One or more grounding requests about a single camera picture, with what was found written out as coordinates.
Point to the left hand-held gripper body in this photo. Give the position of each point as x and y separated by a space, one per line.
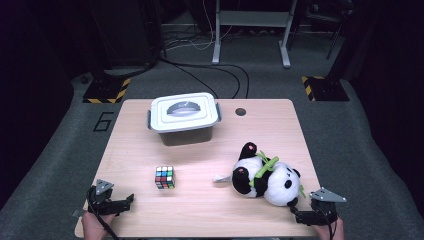
100 201

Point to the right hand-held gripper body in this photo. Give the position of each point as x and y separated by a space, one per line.
325 210

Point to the panda plush toy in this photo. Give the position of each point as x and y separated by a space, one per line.
276 183

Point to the clear grey plastic storage box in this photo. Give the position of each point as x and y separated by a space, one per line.
186 137

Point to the white plastic box lid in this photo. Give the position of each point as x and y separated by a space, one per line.
183 111

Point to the person's right hand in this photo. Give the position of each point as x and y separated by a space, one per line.
328 231

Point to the person's left hand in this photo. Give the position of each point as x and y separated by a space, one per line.
95 226

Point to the grey tape strip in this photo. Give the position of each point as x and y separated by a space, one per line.
77 213

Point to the colourful puzzle cube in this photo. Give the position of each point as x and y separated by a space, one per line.
164 177

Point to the black yellow striped base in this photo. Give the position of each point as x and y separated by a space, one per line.
105 91
325 89

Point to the black cabinet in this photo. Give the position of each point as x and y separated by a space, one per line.
126 30

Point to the white metal stand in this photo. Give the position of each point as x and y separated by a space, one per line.
254 18

